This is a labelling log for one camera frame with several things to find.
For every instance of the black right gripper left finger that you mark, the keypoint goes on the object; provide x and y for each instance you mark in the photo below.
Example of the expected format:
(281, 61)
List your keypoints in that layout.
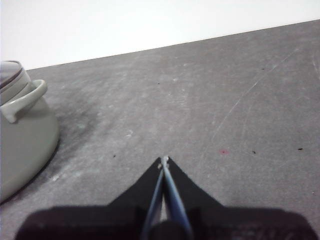
(100, 222)

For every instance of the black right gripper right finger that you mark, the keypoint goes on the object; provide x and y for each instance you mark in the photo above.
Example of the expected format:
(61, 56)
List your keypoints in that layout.
(225, 222)

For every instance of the glass lid with green knob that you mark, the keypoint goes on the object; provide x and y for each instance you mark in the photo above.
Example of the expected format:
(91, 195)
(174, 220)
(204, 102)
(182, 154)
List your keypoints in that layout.
(8, 72)

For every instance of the pale green electric cooking pot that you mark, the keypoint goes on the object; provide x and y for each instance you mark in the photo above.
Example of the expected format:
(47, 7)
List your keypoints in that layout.
(22, 150)

